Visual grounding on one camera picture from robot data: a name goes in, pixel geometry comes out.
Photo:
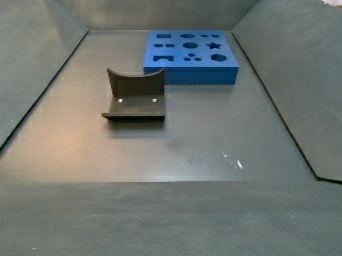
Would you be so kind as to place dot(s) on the black curved holder stand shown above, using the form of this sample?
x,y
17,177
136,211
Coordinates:
x,y
137,95

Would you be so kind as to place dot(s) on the blue shape sorter block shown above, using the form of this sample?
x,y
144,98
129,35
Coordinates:
x,y
193,56

